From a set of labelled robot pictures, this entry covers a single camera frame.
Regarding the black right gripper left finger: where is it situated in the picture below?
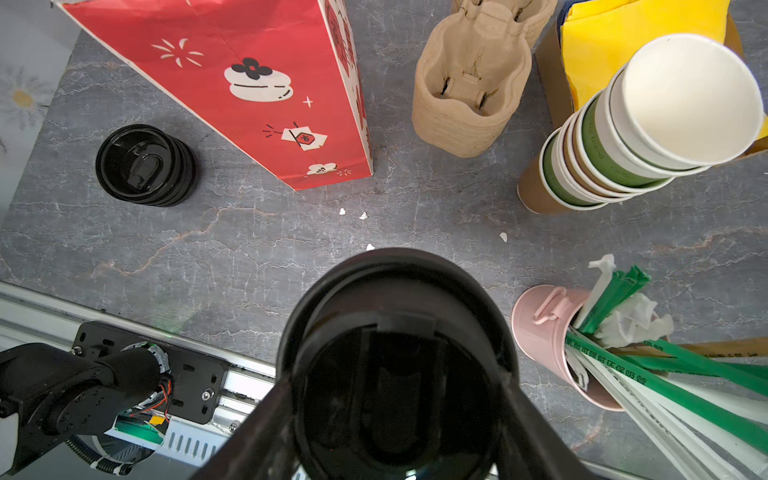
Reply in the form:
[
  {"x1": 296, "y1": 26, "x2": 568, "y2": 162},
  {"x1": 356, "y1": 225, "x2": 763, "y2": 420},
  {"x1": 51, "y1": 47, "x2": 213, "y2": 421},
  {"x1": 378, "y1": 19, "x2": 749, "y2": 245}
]
[{"x1": 193, "y1": 377, "x2": 297, "y2": 479}]

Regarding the stack of paper cups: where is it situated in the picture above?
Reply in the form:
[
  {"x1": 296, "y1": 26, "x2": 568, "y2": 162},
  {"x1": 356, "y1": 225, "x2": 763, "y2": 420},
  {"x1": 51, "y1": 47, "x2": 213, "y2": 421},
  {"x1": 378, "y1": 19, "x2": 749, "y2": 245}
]
[{"x1": 517, "y1": 34, "x2": 764, "y2": 214}]

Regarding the red white paper gift bag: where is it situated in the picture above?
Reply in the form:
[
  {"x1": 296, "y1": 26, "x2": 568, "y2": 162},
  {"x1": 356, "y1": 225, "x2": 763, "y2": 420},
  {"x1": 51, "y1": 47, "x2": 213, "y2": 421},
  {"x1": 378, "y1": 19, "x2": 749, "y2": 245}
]
[{"x1": 61, "y1": 0, "x2": 373, "y2": 191}]

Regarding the brown cardboard napkin box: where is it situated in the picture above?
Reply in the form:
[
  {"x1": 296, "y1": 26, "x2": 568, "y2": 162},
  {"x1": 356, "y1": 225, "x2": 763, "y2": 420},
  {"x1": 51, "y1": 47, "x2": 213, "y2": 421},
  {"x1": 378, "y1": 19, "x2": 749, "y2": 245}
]
[{"x1": 534, "y1": 13, "x2": 767, "y2": 160}]

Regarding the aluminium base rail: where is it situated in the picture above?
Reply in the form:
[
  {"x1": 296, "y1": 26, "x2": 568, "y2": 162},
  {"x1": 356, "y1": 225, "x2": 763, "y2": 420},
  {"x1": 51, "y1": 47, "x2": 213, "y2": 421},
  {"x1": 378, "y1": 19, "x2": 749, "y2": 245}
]
[{"x1": 1, "y1": 271, "x2": 623, "y2": 479}]

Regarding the yellow napkin stack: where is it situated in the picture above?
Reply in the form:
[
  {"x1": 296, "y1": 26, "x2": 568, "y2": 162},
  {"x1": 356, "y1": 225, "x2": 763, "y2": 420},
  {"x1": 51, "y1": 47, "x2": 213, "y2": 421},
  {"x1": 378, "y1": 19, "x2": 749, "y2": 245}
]
[{"x1": 559, "y1": 1, "x2": 765, "y2": 152}]

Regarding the dark blue napkin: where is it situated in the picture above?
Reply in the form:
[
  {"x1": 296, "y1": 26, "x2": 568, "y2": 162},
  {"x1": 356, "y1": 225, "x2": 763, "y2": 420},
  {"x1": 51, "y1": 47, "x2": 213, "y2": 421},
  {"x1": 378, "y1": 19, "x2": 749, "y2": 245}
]
[{"x1": 556, "y1": 0, "x2": 587, "y2": 38}]

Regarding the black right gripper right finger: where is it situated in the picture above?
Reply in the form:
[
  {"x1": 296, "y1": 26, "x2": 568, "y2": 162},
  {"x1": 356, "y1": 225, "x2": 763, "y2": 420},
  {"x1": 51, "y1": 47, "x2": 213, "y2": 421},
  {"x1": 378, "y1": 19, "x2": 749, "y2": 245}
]
[{"x1": 495, "y1": 374, "x2": 596, "y2": 480}]

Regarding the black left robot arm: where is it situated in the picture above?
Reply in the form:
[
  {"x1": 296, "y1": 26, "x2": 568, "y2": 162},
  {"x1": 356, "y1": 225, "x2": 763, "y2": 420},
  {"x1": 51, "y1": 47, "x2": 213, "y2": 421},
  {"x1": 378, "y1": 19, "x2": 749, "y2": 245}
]
[{"x1": 1, "y1": 342, "x2": 176, "y2": 476}]

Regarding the black plastic cup lid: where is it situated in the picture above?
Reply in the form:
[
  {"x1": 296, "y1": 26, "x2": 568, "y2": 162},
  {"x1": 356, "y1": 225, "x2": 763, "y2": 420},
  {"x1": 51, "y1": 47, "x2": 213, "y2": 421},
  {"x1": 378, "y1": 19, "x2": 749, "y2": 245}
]
[{"x1": 277, "y1": 248, "x2": 519, "y2": 479}]

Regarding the pink metal straw bucket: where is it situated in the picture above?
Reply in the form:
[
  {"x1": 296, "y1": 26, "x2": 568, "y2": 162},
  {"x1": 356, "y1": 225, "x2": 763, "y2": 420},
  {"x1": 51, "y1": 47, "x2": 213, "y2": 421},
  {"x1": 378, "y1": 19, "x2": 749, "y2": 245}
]
[{"x1": 510, "y1": 285, "x2": 624, "y2": 412}]

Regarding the stack of black lids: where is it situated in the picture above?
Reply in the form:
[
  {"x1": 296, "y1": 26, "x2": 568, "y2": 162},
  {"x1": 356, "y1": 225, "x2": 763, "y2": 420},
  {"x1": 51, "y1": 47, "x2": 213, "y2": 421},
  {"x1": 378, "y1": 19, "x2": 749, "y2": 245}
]
[{"x1": 94, "y1": 124, "x2": 200, "y2": 208}]

